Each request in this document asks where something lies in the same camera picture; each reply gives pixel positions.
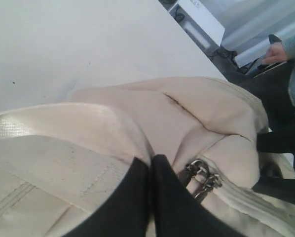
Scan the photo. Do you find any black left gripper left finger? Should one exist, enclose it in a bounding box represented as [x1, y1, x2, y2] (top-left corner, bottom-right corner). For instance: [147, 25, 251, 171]
[71, 158, 150, 237]

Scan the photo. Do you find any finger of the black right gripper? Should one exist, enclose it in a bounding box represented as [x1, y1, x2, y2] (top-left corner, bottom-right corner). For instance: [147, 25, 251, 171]
[257, 128, 295, 153]
[253, 173, 295, 205]

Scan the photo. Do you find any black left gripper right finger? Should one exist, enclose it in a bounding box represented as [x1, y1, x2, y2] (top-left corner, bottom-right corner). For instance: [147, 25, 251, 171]
[151, 155, 239, 237]

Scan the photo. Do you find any cream fabric duffel bag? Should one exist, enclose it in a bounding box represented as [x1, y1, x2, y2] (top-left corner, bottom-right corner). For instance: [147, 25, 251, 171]
[0, 77, 295, 237]

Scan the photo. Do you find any bystander hand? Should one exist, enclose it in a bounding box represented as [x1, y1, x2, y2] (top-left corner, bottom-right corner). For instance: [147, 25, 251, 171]
[262, 42, 289, 65]

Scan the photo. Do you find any bystander in denim jacket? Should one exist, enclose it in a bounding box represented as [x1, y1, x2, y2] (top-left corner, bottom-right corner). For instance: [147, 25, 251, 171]
[226, 29, 295, 135]

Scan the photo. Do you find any white backdrop curtain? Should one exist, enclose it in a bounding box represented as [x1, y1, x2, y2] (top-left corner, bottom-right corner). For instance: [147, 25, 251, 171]
[202, 0, 295, 68]

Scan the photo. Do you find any white box on floor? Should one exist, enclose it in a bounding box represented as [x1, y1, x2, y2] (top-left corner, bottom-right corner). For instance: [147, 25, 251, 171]
[168, 0, 225, 52]

